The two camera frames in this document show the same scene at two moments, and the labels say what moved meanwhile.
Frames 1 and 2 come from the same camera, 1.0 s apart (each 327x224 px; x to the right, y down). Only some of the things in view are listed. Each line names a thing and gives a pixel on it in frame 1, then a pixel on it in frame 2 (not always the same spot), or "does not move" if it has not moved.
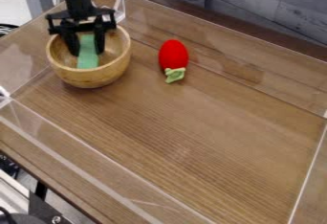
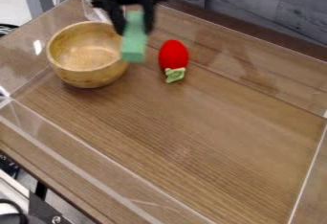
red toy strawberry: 174,56 does not move
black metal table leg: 42,190 does not move
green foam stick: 88,58 → 134,40
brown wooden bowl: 113,61 does not move
